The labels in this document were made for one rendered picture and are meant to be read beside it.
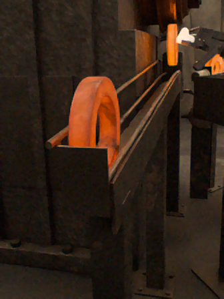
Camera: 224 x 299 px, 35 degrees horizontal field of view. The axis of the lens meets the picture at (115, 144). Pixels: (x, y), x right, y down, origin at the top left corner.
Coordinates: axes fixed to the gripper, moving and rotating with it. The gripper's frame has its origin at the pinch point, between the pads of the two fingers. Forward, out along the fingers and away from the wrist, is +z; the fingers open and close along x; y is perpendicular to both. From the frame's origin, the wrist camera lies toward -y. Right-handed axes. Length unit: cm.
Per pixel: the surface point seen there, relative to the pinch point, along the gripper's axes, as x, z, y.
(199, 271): 24, -36, -77
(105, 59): 28.4, 16.7, -11.3
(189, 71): -294, 2, -26
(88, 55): 31.3, 21.8, -11.6
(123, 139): 64, -2, -25
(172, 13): -4.9, 3.6, 9.6
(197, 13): -292, 12, 38
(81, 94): 95, 1, -11
